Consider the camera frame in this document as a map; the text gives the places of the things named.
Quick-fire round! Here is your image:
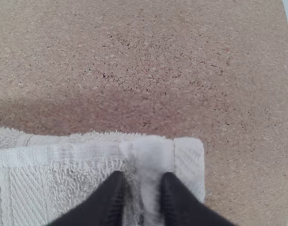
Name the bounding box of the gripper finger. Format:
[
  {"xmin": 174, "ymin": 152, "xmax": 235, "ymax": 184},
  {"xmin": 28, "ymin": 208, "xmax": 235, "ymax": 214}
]
[
  {"xmin": 48, "ymin": 171, "xmax": 125, "ymax": 226},
  {"xmin": 161, "ymin": 172, "xmax": 236, "ymax": 226}
]

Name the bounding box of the pale towel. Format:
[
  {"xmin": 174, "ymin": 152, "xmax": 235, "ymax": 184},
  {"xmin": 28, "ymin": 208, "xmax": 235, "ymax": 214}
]
[{"xmin": 0, "ymin": 126, "xmax": 206, "ymax": 226}]

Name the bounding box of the cork mat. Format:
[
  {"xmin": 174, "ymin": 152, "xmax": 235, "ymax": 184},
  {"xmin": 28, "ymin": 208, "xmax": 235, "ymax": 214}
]
[{"xmin": 0, "ymin": 0, "xmax": 288, "ymax": 226}]

